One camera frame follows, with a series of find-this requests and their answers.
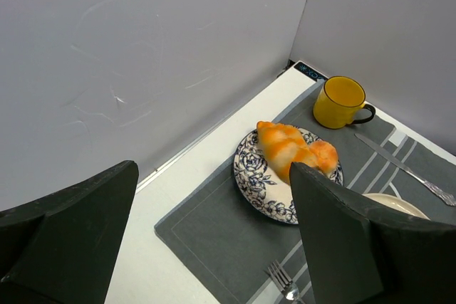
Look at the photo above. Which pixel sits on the blue floral plate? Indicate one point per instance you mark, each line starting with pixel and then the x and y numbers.
pixel 260 185

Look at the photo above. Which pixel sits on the round golden bun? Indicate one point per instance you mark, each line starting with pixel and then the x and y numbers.
pixel 326 156

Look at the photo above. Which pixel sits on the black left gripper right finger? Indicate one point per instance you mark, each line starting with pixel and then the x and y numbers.
pixel 360 251

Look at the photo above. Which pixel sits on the cream and pink plate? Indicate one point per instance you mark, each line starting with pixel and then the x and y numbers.
pixel 397 203

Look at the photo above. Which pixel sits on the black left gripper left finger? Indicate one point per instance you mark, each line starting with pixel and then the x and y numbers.
pixel 62 248

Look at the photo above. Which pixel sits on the silver table knife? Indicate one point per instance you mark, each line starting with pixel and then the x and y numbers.
pixel 448 199

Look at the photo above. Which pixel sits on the silver fork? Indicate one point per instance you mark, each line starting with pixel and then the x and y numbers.
pixel 284 283

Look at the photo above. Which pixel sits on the yellow enamel mug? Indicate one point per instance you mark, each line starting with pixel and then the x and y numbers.
pixel 342 102

